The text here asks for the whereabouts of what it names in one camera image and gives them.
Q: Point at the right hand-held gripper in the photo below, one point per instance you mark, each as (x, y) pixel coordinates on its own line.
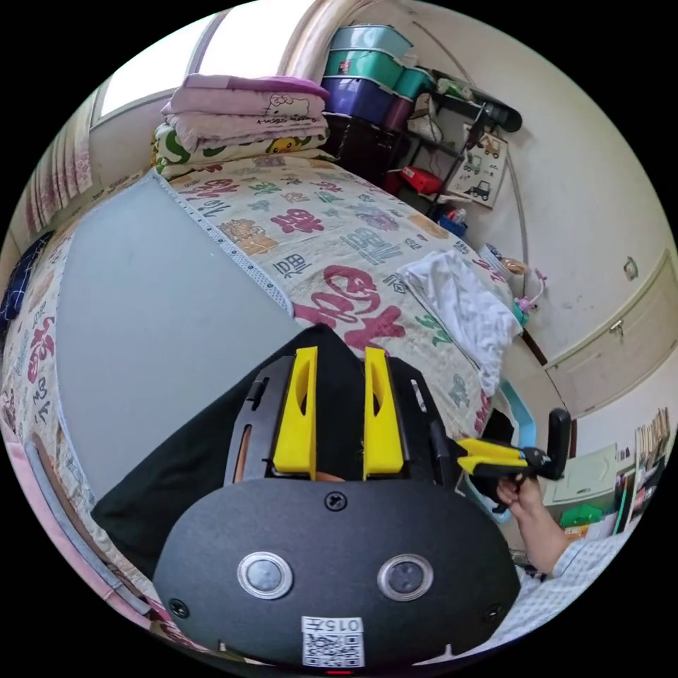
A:
(537, 461)

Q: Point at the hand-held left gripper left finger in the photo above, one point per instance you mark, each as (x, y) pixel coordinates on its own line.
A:
(288, 424)

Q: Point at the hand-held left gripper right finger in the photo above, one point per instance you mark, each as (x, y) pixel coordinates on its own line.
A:
(389, 439)

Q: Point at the black short sleeve shirt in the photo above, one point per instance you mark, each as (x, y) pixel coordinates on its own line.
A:
(175, 477)

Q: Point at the person's right forearm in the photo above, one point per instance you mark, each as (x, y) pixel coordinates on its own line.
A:
(543, 540)

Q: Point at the person's right hand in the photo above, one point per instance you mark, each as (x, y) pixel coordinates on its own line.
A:
(521, 498)

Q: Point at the light blue plastic chair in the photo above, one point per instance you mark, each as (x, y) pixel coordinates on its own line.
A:
(521, 418)

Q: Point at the person's body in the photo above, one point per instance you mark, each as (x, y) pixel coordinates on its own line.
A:
(572, 582)

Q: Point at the cluttered bookshelf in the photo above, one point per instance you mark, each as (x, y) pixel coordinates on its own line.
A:
(641, 477)

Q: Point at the white garment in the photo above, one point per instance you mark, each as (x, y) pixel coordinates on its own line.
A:
(461, 302)

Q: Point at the white cupboard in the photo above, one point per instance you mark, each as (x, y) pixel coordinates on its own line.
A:
(614, 339)

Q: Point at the grey flat folding board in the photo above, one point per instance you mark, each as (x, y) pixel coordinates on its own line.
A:
(153, 307)

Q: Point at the bed with printed quilt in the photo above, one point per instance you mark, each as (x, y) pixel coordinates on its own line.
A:
(339, 233)

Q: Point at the board with vehicle pictures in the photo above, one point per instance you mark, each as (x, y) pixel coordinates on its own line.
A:
(479, 169)

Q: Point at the black metal shelf rack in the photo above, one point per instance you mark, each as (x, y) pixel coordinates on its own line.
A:
(424, 153)

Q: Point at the dark blue checked pillow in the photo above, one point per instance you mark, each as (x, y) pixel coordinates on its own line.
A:
(21, 275)

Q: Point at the pile of folded quilts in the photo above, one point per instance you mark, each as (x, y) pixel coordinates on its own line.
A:
(238, 122)

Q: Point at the stack of plastic storage bins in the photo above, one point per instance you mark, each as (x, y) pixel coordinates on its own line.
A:
(365, 69)

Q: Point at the window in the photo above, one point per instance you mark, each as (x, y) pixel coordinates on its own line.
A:
(153, 69)

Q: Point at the beige curtain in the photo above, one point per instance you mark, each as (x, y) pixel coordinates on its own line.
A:
(312, 37)

